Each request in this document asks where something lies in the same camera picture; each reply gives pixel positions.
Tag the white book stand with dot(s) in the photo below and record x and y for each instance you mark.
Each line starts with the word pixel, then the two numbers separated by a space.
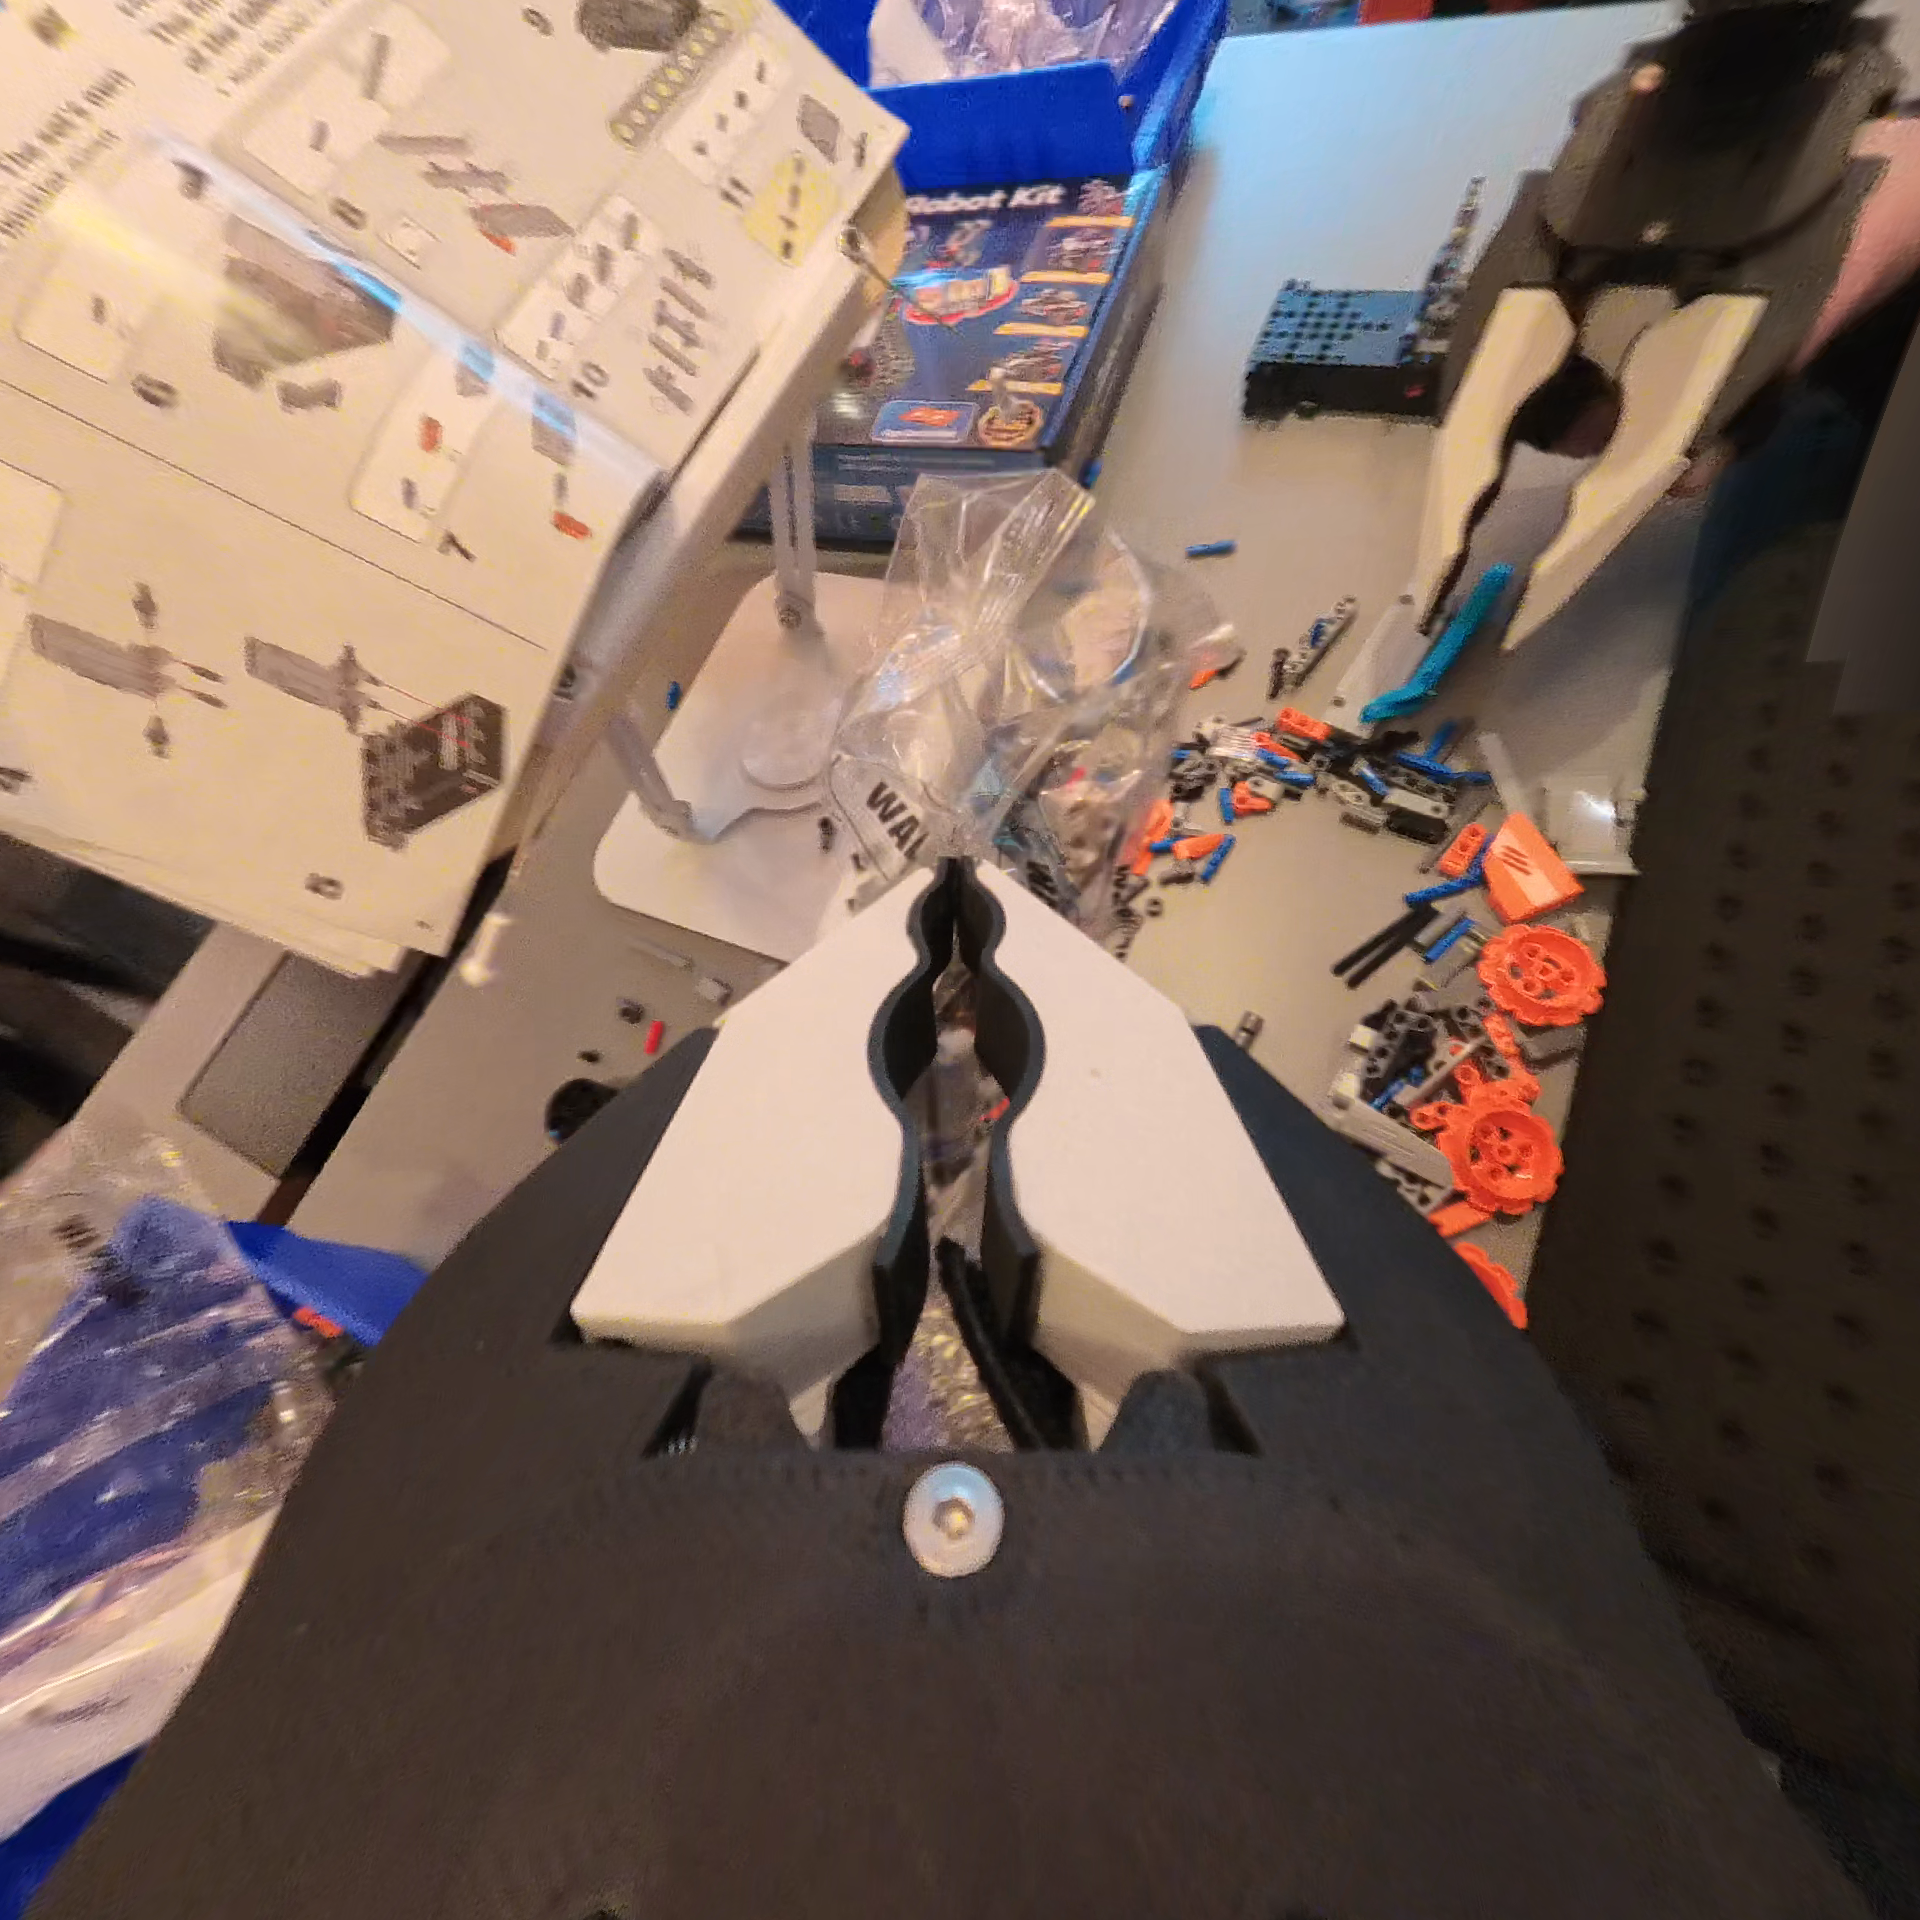
pixel 718 888

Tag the black wheel hub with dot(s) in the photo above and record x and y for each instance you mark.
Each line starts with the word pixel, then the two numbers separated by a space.
pixel 582 1101

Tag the pile of small building pieces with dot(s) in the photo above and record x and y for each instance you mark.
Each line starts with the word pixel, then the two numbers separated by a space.
pixel 1354 780

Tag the grey curved panel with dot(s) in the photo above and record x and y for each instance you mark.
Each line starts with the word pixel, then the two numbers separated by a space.
pixel 1586 829

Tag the instruction booklet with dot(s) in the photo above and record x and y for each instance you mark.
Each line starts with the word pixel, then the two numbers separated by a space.
pixel 297 449

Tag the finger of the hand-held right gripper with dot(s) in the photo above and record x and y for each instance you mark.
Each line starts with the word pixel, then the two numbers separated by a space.
pixel 1477 424
pixel 1665 424

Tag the person's right hand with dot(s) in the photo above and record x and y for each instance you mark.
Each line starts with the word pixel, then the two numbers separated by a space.
pixel 1886 225

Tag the orange gear wheel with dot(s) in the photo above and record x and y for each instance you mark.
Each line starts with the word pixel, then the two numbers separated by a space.
pixel 1490 1278
pixel 1507 1159
pixel 1544 972

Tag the teal long curved piece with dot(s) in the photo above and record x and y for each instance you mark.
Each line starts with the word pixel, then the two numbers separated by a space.
pixel 1454 647

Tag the black perforated edge pad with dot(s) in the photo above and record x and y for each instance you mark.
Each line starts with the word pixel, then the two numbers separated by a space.
pixel 1725 1122

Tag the orange curved shell piece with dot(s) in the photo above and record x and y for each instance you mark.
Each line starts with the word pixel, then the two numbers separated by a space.
pixel 1528 866

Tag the black perforated block assembly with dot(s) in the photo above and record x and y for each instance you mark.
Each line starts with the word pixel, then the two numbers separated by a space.
pixel 1331 347

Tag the clear bag of building pieces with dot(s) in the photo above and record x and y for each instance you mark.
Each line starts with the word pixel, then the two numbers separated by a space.
pixel 1018 632

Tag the blue robot kit box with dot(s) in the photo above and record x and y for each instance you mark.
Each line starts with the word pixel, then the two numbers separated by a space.
pixel 1018 298

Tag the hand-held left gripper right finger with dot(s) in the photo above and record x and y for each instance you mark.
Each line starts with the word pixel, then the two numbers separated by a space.
pixel 1170 1180

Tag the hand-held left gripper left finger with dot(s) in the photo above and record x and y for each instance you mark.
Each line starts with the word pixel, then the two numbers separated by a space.
pixel 718 1180

